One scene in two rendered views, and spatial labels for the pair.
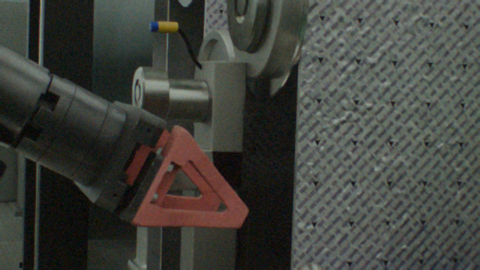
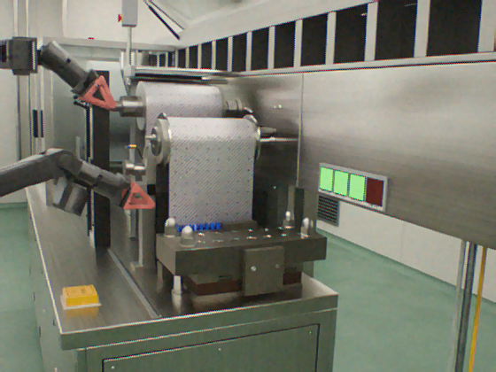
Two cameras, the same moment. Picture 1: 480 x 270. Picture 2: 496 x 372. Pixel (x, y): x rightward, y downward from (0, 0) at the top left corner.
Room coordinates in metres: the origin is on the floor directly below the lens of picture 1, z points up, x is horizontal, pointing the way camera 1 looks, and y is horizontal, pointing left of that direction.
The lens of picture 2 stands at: (-0.66, -0.09, 1.36)
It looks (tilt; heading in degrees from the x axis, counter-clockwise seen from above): 10 degrees down; 353
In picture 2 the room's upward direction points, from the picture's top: 2 degrees clockwise
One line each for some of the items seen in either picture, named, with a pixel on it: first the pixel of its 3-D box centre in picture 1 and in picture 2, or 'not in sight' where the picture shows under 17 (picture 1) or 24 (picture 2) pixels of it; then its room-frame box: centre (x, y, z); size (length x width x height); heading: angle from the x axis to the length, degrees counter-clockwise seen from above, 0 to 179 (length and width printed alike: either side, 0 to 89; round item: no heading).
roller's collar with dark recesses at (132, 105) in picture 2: not in sight; (130, 106); (0.95, 0.09, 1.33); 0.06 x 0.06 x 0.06; 19
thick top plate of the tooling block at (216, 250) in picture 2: not in sight; (242, 246); (0.60, -0.23, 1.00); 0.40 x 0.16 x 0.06; 109
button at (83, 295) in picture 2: not in sight; (80, 296); (0.49, 0.16, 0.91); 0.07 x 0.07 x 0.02; 19
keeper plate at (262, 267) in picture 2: not in sight; (263, 270); (0.52, -0.27, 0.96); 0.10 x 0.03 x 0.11; 109
